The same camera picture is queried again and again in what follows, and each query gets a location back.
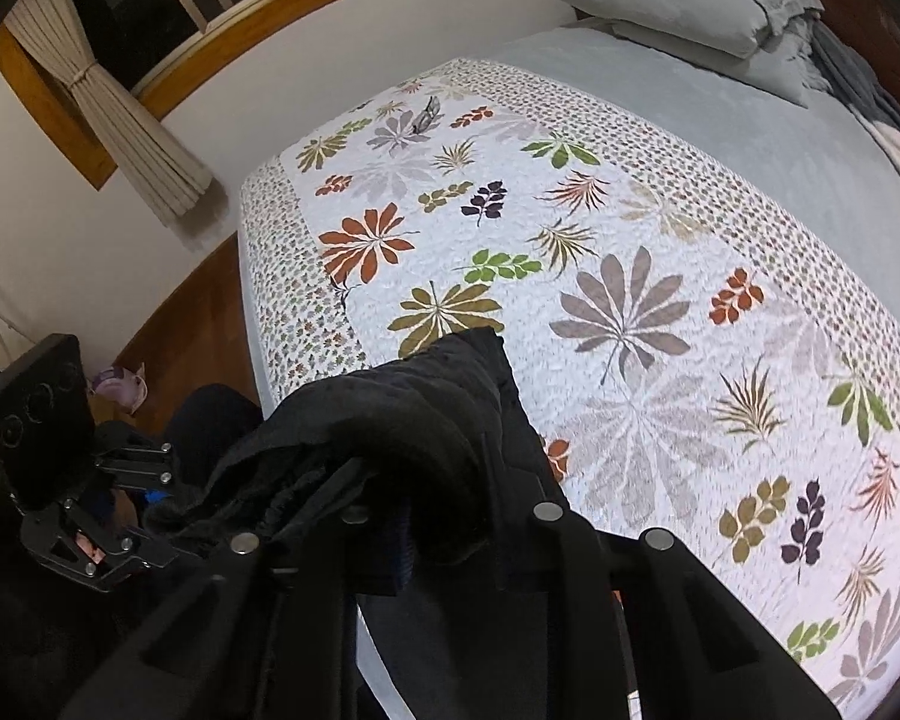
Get black quilted pants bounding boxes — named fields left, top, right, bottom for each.
left=146, top=328, right=629, bottom=718

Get beige side curtain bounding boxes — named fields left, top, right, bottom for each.
left=4, top=0, right=212, bottom=224

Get floral quilted bedspread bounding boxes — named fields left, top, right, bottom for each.
left=236, top=57, right=900, bottom=710

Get grey-blue bed with sheet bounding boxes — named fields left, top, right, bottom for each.
left=235, top=18, right=900, bottom=720

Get dark grey and white blanket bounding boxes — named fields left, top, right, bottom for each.
left=811, top=23, right=900, bottom=177

